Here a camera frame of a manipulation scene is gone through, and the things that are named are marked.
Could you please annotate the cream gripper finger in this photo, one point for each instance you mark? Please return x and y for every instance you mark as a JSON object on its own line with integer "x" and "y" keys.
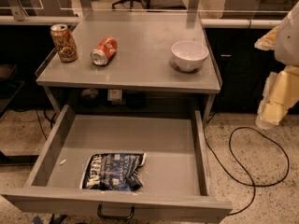
{"x": 268, "y": 41}
{"x": 280, "y": 93}

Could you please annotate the blue kettle chip bag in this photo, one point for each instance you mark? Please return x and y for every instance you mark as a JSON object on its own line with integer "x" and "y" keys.
{"x": 113, "y": 171}

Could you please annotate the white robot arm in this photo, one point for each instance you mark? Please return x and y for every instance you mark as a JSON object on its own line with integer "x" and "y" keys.
{"x": 286, "y": 48}

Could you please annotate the grey open drawer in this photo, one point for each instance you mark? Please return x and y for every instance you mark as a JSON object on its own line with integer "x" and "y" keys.
{"x": 175, "y": 176}

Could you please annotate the grey counter cabinet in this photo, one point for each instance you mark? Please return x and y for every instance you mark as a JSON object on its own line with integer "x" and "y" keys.
{"x": 142, "y": 60}

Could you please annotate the white bowl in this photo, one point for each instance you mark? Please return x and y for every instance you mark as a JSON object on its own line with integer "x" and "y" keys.
{"x": 189, "y": 55}

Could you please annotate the orange soda can lying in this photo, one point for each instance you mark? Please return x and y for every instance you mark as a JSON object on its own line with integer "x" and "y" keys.
{"x": 105, "y": 50}

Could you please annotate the white sticker label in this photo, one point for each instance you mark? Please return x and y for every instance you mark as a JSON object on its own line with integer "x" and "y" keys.
{"x": 114, "y": 95}

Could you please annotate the upright brown patterned can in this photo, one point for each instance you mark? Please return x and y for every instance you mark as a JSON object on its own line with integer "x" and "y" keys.
{"x": 64, "y": 42}

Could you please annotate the black drawer handle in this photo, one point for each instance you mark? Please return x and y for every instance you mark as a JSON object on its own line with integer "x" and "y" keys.
{"x": 115, "y": 213}

